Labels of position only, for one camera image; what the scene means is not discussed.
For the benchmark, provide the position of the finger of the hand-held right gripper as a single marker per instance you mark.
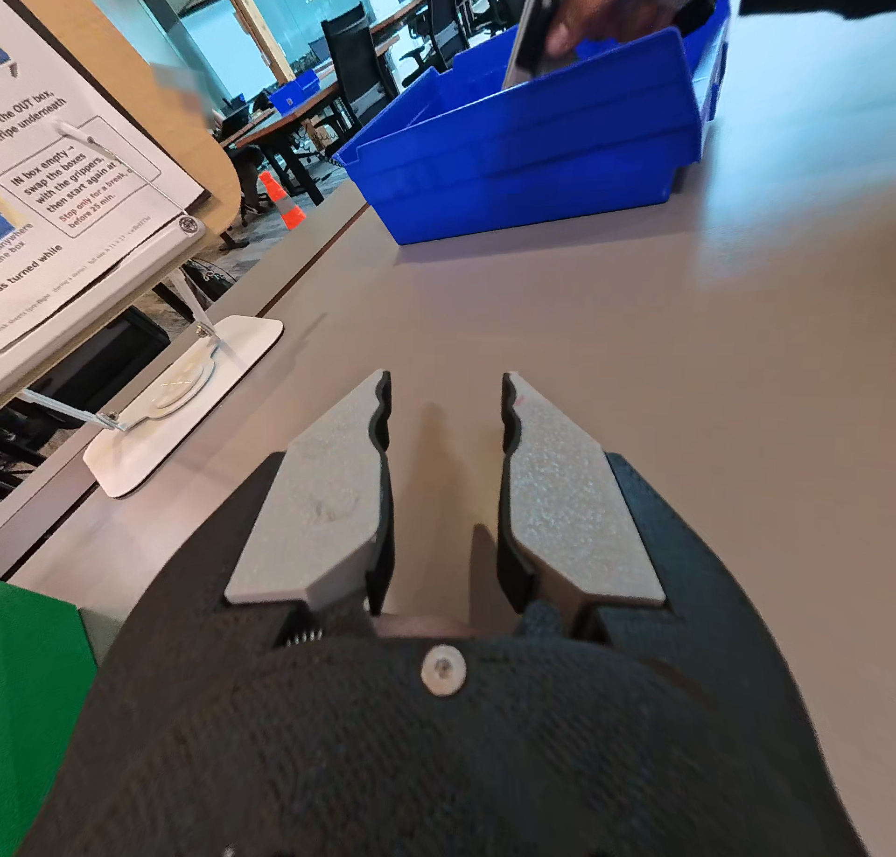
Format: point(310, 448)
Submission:
point(535, 45)

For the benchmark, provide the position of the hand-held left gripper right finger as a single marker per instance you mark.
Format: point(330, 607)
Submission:
point(581, 521)

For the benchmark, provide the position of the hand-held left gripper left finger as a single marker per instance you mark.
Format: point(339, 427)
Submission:
point(315, 514)

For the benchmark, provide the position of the blue plastic bin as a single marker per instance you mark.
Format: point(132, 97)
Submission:
point(525, 157)
point(294, 94)

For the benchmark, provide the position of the green plastic bin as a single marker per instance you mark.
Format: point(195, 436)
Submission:
point(35, 696)

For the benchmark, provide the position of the person's right hand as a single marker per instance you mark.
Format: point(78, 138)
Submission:
point(630, 0)

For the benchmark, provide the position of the black office chair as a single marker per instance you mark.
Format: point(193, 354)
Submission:
point(441, 10)
point(357, 59)

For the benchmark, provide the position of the instruction sheet on stand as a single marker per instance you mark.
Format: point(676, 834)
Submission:
point(231, 339)

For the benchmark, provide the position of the wooden office desk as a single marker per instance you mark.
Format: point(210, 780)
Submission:
point(280, 123)

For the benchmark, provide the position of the orange striped traffic cone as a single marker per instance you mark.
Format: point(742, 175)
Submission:
point(287, 210)

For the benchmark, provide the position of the printed instruction sheet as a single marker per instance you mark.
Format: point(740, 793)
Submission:
point(70, 171)

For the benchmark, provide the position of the wooden frame beam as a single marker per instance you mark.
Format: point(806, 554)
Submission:
point(259, 17)

